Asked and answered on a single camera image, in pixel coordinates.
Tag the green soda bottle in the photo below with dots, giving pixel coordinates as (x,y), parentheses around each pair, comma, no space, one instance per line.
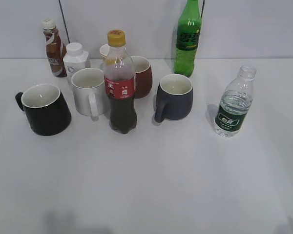
(187,38)

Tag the grey-blue ceramic mug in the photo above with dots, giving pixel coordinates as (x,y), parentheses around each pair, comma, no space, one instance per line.
(174,98)

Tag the white ceramic mug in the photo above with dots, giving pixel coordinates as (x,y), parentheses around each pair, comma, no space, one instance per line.
(88,86)

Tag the small yellow-white cup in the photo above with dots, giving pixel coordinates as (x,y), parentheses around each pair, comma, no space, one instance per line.
(104,50)

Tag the brown coffee drink bottle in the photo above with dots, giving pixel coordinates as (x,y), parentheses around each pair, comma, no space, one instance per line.
(55,48)

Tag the clear water bottle green label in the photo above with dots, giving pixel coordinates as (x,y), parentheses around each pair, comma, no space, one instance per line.
(235,103)

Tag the white plastic bottle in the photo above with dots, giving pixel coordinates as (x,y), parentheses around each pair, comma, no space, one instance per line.
(75,59)

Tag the red ceramic mug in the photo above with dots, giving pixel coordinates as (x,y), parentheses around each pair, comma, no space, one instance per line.
(143,78)

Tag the black ceramic mug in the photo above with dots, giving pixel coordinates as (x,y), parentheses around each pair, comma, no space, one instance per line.
(45,108)

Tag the cola bottle yellow cap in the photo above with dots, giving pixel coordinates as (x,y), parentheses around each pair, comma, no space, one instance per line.
(119,76)

